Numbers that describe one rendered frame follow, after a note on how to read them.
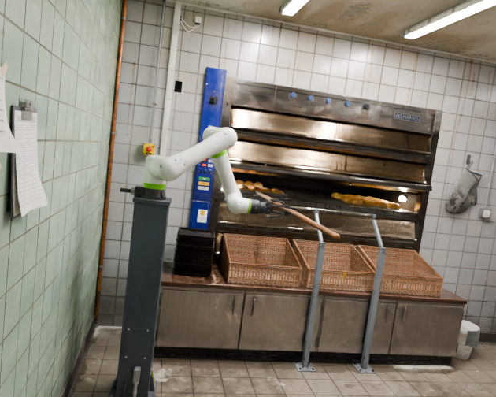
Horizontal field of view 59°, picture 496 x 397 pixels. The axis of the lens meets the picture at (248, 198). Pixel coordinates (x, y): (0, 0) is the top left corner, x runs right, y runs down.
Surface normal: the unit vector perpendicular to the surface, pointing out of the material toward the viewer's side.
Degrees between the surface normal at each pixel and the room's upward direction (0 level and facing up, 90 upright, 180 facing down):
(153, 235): 90
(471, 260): 90
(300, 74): 90
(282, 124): 70
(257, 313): 90
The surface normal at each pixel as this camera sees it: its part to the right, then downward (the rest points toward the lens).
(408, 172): 0.22, -0.22
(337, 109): 0.18, 0.12
